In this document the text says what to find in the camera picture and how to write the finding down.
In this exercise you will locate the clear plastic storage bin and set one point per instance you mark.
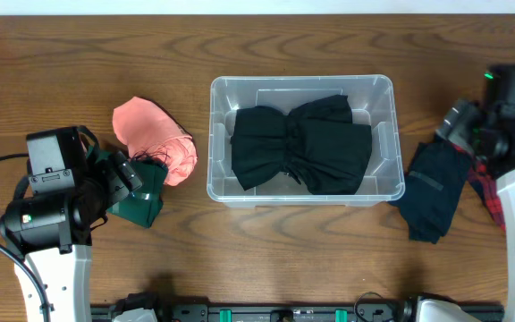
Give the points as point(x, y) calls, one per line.
point(371, 99)

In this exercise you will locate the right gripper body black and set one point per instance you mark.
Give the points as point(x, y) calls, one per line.
point(474, 135)

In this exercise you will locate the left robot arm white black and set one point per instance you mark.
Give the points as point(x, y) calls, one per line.
point(50, 232)

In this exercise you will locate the red navy plaid shirt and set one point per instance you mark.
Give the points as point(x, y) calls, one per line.
point(482, 183)

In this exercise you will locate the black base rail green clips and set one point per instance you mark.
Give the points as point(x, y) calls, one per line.
point(370, 306)

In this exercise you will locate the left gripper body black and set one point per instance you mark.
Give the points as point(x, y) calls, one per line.
point(107, 184)

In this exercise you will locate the dark green garment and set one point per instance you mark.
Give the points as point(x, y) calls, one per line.
point(143, 205)

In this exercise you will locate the dark navy garment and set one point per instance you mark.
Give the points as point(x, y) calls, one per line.
point(433, 185)

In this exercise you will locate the black garment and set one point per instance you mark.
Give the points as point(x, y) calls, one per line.
point(316, 144)

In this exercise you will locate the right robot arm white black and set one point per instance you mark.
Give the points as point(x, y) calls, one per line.
point(502, 169)

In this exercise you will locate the salmon pink folded garment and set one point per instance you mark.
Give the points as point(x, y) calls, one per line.
point(147, 130)

